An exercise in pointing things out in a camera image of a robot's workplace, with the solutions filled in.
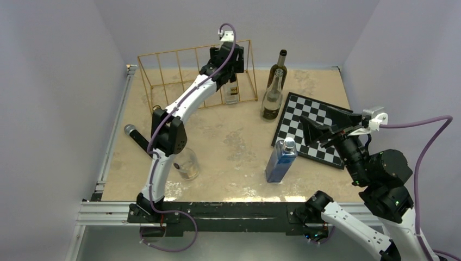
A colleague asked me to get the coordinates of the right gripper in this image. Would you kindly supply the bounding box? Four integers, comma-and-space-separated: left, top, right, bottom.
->
297, 105, 369, 184

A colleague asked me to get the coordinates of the clear bottle black cap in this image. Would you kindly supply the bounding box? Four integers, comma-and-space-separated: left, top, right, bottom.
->
222, 80, 239, 105

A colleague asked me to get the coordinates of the dark green wine bottle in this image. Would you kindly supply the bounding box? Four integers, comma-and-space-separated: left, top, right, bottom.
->
266, 49, 288, 89

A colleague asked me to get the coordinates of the tall blue gradient bottle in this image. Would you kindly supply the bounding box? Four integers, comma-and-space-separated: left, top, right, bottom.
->
265, 137, 297, 183

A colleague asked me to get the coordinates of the clear bottle dark label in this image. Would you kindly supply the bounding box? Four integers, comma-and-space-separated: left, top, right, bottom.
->
261, 69, 283, 120

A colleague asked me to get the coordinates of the clear bottle gold white label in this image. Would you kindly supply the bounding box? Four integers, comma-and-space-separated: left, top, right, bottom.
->
173, 147, 200, 181

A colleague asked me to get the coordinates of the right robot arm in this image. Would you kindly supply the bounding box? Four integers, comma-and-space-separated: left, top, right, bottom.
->
295, 107, 442, 260

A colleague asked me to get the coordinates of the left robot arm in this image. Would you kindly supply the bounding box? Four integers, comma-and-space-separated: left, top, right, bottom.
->
136, 42, 244, 222

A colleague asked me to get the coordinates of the black white chessboard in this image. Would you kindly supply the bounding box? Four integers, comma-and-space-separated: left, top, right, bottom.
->
271, 92, 352, 170

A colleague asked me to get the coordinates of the black microphone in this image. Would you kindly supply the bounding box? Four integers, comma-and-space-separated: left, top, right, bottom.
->
124, 124, 149, 153

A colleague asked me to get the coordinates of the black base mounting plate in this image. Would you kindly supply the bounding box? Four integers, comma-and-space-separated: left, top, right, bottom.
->
127, 202, 333, 241

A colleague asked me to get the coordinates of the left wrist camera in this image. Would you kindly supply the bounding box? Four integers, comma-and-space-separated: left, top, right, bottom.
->
218, 29, 235, 43

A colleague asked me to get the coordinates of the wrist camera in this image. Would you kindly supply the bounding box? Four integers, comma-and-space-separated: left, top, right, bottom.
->
218, 29, 235, 43
348, 107, 388, 136

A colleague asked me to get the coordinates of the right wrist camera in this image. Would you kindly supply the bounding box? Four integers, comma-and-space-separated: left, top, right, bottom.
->
348, 107, 388, 136

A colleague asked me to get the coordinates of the gold wire wine rack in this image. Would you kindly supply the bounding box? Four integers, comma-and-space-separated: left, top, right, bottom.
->
138, 40, 258, 112

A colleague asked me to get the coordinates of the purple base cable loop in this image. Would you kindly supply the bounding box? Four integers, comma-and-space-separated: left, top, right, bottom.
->
139, 210, 200, 252

